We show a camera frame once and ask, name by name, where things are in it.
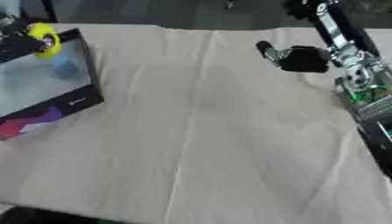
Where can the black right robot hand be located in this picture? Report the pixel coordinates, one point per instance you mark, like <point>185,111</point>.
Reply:
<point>305,59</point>

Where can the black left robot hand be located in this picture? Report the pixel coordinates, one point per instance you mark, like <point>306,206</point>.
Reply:
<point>20,44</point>

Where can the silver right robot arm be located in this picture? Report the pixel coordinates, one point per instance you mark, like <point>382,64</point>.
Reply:
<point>368,87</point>

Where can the black box with white inside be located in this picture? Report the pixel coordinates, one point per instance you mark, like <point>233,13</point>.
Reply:
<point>46,84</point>

